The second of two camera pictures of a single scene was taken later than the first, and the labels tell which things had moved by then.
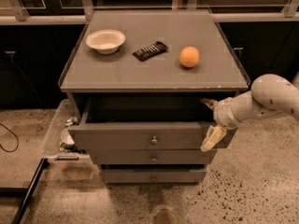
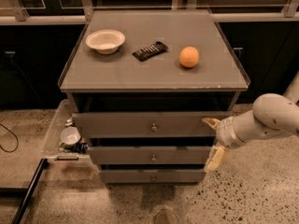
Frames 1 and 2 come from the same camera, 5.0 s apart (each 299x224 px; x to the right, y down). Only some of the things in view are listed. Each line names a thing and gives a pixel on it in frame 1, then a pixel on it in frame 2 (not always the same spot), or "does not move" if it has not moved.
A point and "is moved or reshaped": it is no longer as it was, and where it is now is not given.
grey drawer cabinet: (139, 78) does not move
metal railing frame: (67, 4) does not move
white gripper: (222, 113) → (225, 132)
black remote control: (157, 48) does not move
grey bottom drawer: (151, 175) does not move
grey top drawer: (142, 121) is moved or reshaped
